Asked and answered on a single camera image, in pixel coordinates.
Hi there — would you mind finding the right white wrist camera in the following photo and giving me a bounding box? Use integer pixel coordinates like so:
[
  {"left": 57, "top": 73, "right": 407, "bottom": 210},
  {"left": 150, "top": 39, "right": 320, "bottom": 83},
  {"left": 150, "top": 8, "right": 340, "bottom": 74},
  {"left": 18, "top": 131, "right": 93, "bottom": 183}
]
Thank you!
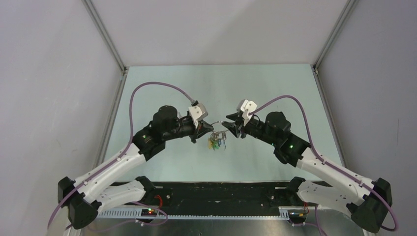
[{"left": 237, "top": 99, "right": 258, "bottom": 126}]

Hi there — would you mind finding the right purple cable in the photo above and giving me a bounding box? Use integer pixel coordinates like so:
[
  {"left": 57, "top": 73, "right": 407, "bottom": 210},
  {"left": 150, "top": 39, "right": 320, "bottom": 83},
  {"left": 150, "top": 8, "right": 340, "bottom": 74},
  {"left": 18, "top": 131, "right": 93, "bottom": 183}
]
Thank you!
[{"left": 252, "top": 95, "right": 399, "bottom": 236}]

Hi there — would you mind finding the right aluminium corner post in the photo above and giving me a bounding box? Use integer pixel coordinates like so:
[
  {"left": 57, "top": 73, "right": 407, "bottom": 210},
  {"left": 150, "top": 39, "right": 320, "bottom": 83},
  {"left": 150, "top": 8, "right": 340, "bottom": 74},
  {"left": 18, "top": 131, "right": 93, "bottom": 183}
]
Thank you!
[{"left": 313, "top": 0, "right": 359, "bottom": 71}]

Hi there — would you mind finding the left controller board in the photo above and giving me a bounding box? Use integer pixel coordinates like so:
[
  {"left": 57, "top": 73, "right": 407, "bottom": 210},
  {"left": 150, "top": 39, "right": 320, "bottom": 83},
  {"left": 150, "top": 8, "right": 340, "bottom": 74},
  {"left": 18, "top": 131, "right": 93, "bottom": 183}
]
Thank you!
[{"left": 140, "top": 208, "right": 159, "bottom": 217}]

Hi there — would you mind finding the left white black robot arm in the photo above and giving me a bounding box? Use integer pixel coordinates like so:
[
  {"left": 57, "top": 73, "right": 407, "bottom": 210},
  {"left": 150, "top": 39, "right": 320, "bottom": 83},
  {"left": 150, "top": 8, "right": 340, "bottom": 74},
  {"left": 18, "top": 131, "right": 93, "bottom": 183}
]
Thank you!
[{"left": 58, "top": 102, "right": 213, "bottom": 229}]

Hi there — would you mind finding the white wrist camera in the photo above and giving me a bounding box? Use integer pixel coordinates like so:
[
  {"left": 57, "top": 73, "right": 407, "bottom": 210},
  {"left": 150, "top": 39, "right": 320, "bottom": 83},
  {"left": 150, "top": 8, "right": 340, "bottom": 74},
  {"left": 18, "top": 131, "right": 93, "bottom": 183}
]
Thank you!
[
  {"left": 188, "top": 101, "right": 208, "bottom": 128},
  {"left": 237, "top": 99, "right": 258, "bottom": 126}
]

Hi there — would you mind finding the aluminium frame rail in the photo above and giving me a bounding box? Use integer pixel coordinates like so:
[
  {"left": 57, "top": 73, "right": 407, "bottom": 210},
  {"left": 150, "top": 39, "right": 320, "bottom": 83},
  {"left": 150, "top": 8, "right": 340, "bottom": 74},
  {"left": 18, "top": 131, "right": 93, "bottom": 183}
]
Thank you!
[{"left": 74, "top": 185, "right": 370, "bottom": 219}]

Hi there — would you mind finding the controller board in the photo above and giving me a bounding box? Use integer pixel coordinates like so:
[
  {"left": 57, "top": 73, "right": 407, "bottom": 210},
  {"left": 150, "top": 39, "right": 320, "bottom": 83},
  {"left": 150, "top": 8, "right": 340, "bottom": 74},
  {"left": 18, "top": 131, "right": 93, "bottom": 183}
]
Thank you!
[
  {"left": 289, "top": 212, "right": 308, "bottom": 219},
  {"left": 140, "top": 208, "right": 159, "bottom": 217}
]

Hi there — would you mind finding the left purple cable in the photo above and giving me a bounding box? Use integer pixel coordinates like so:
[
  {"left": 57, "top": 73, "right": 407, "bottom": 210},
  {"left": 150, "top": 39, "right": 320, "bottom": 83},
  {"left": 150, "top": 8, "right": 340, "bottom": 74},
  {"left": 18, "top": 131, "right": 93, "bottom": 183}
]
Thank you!
[{"left": 47, "top": 81, "right": 198, "bottom": 230}]

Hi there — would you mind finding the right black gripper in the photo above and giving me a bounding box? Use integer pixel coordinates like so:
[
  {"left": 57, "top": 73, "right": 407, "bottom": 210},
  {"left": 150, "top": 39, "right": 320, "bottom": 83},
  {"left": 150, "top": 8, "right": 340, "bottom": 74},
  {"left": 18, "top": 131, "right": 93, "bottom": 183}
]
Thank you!
[{"left": 222, "top": 112, "right": 278, "bottom": 147}]

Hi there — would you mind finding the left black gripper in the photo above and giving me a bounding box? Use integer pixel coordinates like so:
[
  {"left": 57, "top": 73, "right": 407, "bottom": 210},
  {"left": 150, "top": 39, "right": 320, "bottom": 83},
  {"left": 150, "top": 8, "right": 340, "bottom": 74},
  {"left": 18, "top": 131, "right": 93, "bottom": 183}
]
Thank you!
[{"left": 163, "top": 119, "right": 213, "bottom": 144}]

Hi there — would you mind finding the purple cable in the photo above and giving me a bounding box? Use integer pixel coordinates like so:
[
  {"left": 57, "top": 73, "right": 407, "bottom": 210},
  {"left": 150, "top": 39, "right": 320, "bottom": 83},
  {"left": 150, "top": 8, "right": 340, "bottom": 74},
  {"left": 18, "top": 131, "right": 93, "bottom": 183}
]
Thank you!
[
  {"left": 252, "top": 95, "right": 399, "bottom": 236},
  {"left": 47, "top": 81, "right": 198, "bottom": 230}
]

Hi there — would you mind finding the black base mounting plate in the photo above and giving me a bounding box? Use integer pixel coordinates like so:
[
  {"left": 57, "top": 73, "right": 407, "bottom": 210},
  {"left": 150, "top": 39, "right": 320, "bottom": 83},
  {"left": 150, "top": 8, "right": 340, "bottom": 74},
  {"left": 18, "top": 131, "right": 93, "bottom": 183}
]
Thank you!
[{"left": 123, "top": 181, "right": 351, "bottom": 217}]

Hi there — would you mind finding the aluminium corner post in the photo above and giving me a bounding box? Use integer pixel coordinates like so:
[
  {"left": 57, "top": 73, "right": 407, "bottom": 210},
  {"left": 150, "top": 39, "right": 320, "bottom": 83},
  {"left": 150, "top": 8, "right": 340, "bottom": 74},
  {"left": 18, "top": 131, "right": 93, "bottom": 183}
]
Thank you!
[
  {"left": 313, "top": 0, "right": 359, "bottom": 71},
  {"left": 82, "top": 0, "right": 126, "bottom": 75}
]

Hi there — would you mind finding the keyring with coloured keys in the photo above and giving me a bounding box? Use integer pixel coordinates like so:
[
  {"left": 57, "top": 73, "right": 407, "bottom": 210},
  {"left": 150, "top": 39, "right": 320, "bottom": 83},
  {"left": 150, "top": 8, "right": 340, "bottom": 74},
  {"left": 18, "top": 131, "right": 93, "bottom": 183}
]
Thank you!
[{"left": 208, "top": 129, "right": 229, "bottom": 150}]

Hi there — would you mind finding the right controller board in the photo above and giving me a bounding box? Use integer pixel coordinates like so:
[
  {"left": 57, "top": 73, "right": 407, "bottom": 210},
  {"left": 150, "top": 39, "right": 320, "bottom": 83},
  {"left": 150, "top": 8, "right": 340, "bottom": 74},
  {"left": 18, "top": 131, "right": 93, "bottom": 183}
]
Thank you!
[{"left": 289, "top": 212, "right": 308, "bottom": 219}]

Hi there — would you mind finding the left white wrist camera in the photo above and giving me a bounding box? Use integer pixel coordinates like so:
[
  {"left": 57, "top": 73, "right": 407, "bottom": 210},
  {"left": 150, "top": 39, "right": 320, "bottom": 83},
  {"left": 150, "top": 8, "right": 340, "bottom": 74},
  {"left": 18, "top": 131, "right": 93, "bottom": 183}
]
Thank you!
[{"left": 188, "top": 101, "right": 208, "bottom": 128}]

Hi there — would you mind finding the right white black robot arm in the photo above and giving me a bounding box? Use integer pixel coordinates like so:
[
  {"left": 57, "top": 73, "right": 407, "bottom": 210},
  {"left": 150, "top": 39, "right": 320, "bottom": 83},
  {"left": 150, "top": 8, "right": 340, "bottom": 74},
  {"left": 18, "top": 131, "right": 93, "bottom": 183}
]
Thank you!
[{"left": 222, "top": 112, "right": 392, "bottom": 234}]

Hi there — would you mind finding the left aluminium corner post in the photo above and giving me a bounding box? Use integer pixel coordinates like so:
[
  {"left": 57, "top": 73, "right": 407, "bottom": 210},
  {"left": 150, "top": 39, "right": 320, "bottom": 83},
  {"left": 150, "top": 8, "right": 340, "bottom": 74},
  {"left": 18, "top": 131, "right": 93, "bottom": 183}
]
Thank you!
[{"left": 82, "top": 0, "right": 126, "bottom": 75}]

